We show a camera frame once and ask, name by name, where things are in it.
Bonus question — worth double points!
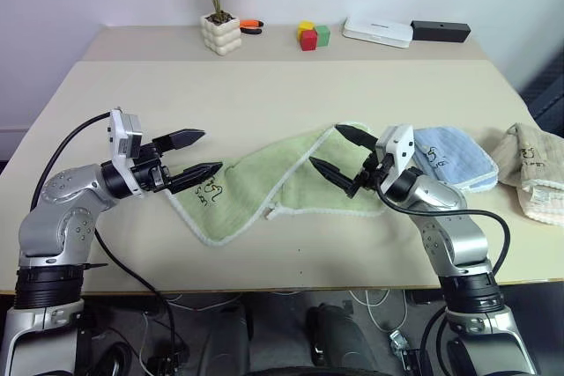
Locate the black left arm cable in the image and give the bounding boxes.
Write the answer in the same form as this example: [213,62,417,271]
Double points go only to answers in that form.
[29,112,186,364]

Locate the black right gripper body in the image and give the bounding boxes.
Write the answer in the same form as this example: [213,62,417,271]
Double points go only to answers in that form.
[351,149,395,199]

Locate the orange black pliers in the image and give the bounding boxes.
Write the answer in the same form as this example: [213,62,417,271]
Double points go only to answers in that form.
[239,18,267,36]

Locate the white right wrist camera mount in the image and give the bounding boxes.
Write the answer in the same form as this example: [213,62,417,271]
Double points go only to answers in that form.
[375,124,416,195]

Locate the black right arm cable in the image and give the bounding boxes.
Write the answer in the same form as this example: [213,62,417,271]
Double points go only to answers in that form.
[376,186,512,278]

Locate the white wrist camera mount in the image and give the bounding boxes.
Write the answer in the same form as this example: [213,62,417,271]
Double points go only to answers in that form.
[108,107,145,197]
[375,124,416,195]

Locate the beige towel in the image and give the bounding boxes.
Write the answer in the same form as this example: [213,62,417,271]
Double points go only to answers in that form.
[489,122,564,224]

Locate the small metal bracket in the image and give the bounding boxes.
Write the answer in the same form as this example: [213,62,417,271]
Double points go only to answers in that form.
[390,329,413,353]

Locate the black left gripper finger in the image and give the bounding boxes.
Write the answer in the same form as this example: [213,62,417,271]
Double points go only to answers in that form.
[167,162,224,195]
[152,128,207,154]

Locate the black chair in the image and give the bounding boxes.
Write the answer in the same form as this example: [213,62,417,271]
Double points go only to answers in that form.
[522,39,564,137]

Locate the red cube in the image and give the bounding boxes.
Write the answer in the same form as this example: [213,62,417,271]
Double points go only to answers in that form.
[301,28,319,52]

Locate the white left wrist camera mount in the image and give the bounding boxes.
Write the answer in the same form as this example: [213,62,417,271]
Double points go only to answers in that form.
[108,107,145,197]

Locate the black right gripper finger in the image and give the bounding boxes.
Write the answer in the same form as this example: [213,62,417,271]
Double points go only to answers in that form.
[308,156,360,199]
[334,123,379,151]

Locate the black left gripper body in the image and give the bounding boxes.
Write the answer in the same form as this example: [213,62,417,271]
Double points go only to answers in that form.
[130,140,173,195]

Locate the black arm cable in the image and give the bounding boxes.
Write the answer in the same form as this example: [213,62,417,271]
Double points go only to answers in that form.
[29,112,186,364]
[376,186,512,278]

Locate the white flat router box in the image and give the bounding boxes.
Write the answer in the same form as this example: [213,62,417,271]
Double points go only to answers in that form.
[342,17,414,49]

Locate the white bubble plant pot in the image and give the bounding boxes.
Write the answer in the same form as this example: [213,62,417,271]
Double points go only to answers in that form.
[200,11,243,57]

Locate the green towel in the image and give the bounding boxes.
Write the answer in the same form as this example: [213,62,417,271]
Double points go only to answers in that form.
[169,120,389,247]

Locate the blue towel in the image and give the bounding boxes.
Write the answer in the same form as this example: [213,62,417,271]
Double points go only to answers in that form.
[412,127,500,195]

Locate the dark rounded shape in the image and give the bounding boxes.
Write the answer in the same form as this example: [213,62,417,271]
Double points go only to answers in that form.
[306,303,389,368]

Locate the thin white cable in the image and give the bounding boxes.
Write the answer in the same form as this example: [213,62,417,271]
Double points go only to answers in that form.
[350,290,409,333]

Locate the black rectangular box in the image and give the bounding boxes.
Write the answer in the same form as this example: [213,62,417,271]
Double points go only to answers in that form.
[410,20,471,44]

